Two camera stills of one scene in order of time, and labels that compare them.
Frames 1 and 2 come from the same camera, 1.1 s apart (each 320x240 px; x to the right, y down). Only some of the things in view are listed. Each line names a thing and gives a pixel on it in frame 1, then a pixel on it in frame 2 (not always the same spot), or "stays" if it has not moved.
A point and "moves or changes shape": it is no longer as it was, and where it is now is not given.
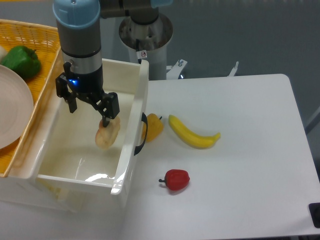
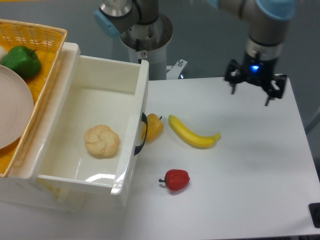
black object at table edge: x=314 y=211 stays
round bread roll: x=105 y=136 moves or changes shape
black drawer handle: x=144 y=119 stays
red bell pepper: x=176 y=179 stays
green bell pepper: x=23 y=61 stays
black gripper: x=70 y=86 -> x=257 y=72
